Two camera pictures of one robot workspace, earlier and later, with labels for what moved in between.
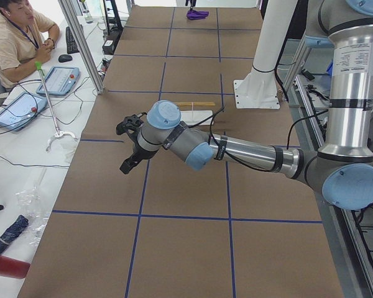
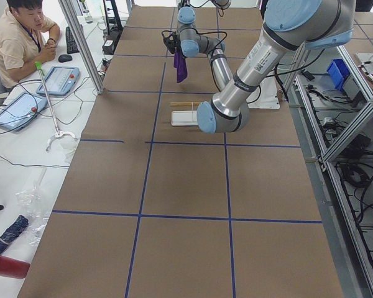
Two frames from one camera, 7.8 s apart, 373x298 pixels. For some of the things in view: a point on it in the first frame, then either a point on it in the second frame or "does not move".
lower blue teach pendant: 18,110 does not move
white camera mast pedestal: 257,89 does not move
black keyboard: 71,46 does not move
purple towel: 196,15 → 180,63
